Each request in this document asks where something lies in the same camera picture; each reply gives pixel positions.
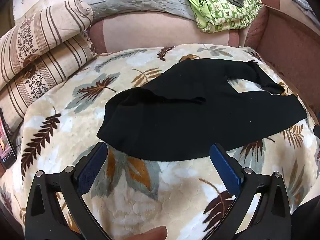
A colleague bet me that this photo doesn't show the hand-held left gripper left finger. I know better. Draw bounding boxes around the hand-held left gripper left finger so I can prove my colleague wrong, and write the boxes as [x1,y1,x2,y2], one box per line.
[25,141,112,240]

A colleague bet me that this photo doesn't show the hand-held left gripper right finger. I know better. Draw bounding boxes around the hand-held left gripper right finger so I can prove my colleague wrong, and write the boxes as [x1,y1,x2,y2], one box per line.
[209,143,292,240]

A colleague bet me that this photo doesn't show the black pants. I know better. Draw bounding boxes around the black pants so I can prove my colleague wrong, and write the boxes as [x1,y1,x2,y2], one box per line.
[96,57,308,162]

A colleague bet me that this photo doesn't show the person's left hand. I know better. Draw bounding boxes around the person's left hand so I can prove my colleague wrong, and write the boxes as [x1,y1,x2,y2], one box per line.
[125,226,168,240]

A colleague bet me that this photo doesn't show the leaf printed beige blanket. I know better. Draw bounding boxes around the leaf printed beige blanket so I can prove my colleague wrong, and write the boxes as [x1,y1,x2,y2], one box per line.
[0,44,320,240]

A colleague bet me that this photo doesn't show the black smartphone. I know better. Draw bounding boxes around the black smartphone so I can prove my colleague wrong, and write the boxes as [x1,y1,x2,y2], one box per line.
[0,107,17,169]

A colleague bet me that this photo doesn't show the striped beige pillows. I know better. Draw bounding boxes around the striped beige pillows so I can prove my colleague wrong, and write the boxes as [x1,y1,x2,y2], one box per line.
[0,0,94,64]
[0,34,97,130]

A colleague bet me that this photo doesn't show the pink brown sofa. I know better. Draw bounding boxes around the pink brown sofa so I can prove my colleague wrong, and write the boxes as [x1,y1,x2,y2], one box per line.
[87,0,320,120]

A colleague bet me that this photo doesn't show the green patterned blanket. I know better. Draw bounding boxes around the green patterned blanket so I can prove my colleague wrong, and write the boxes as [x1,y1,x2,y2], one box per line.
[169,0,263,33]

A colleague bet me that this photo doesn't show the grey patterned cloth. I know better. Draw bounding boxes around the grey patterned cloth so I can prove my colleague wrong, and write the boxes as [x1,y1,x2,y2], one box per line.
[291,0,313,13]

